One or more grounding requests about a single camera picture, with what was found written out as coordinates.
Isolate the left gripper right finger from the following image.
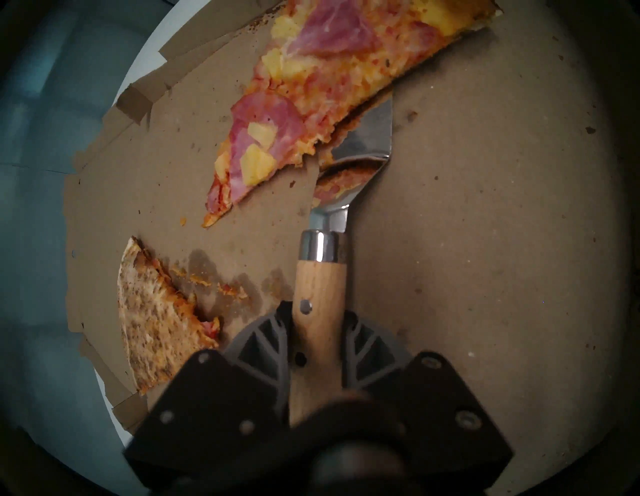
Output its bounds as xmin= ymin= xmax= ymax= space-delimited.
xmin=342 ymin=310 xmax=516 ymax=485

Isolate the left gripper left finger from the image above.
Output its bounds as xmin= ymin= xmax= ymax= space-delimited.
xmin=124 ymin=300 xmax=294 ymax=477

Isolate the wooden handled metal spatula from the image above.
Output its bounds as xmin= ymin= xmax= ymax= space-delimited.
xmin=289 ymin=90 xmax=396 ymax=426

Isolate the ham pineapple pizza slice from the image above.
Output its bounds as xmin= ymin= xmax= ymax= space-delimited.
xmin=202 ymin=0 xmax=503 ymax=228

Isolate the cheese pizza slice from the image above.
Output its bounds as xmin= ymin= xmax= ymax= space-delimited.
xmin=117 ymin=236 xmax=221 ymax=396

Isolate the open cardboard pizza box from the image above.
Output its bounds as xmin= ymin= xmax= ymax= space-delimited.
xmin=62 ymin=0 xmax=633 ymax=496

